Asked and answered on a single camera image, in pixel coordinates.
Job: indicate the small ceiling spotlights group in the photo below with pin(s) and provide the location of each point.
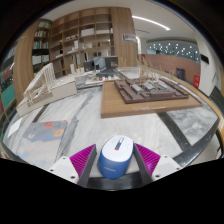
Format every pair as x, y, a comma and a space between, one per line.
173, 50

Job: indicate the red wall cabinet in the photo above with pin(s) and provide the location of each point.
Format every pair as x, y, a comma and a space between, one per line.
196, 81

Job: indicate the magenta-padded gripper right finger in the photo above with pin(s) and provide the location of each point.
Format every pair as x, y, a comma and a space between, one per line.
163, 166

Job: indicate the flat pale site model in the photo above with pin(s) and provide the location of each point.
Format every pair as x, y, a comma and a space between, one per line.
100, 80

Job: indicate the wooden shelf unit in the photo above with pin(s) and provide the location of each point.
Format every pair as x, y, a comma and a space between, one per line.
90, 30

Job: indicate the white architectural model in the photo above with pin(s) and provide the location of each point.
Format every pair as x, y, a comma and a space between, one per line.
50, 93

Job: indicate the black box models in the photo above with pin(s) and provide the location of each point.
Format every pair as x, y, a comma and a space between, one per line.
100, 63

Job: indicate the blue and white computer mouse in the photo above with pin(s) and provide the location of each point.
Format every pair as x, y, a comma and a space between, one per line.
115, 156

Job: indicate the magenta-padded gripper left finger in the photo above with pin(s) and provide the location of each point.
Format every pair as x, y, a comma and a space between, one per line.
65, 166

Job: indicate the brown model on wooden board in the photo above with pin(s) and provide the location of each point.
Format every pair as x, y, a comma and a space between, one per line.
133, 105

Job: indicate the dark bookshelf with books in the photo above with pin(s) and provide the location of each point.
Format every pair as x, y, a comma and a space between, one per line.
6, 93

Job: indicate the long ceiling light strip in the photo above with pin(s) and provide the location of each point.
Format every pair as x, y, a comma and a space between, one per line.
151, 22

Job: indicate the floral print mouse pad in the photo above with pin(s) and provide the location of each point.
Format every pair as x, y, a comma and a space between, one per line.
41, 140

